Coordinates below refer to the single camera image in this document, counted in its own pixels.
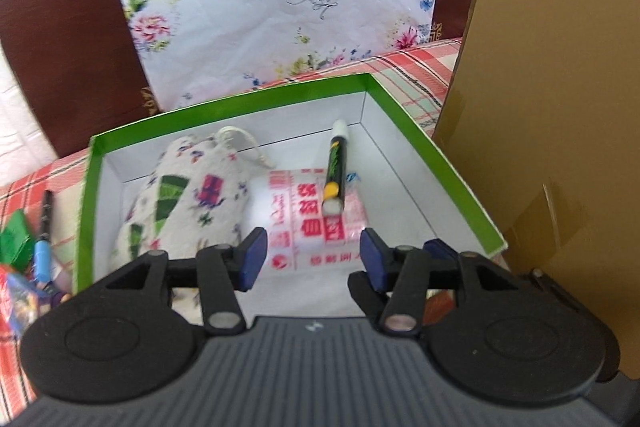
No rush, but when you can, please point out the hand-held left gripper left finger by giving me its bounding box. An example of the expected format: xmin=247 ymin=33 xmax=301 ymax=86
xmin=102 ymin=227 xmax=271 ymax=338

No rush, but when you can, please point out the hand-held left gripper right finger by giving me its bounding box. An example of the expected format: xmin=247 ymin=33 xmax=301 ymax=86
xmin=347 ymin=227 xmax=511 ymax=335

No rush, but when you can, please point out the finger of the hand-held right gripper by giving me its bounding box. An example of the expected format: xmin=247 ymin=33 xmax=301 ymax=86
xmin=424 ymin=239 xmax=458 ymax=260

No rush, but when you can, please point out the pink printed zip bag pack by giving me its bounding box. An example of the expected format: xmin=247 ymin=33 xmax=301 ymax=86
xmin=247 ymin=167 xmax=371 ymax=288

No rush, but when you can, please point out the green cardboard box white inside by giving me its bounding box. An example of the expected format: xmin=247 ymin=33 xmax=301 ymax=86
xmin=72 ymin=73 xmax=508 ymax=295

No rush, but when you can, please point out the small green box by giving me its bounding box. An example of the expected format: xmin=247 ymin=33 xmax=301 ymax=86
xmin=0 ymin=211 xmax=32 ymax=264

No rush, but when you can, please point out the black yellow marker pen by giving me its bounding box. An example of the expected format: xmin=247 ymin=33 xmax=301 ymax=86
xmin=321 ymin=119 xmax=349 ymax=214

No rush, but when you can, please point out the red plaid tablecloth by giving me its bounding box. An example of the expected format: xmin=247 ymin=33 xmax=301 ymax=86
xmin=0 ymin=36 xmax=463 ymax=358

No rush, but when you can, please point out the large brown cardboard box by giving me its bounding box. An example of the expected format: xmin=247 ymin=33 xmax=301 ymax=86
xmin=432 ymin=0 xmax=640 ymax=380

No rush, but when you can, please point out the black blue pen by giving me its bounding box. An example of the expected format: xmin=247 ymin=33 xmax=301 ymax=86
xmin=31 ymin=190 xmax=63 ymax=303

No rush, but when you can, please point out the floral white plastic bag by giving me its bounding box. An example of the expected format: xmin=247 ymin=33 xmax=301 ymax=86
xmin=106 ymin=0 xmax=443 ymax=108

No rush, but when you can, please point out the colourful printed small box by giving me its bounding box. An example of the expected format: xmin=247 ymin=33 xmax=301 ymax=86
xmin=0 ymin=271 xmax=51 ymax=334

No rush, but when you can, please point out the floral drawstring pouch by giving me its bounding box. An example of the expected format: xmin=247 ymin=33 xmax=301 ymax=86
xmin=107 ymin=127 xmax=276 ymax=278

